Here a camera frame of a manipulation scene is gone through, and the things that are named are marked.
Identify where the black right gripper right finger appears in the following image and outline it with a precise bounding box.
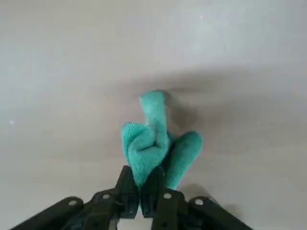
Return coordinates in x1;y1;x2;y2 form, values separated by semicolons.
141;167;252;230

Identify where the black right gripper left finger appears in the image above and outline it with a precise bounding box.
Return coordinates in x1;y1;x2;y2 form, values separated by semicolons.
11;165;140;230

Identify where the green cloth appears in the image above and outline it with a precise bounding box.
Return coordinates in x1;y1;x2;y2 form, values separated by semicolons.
120;90;203;190

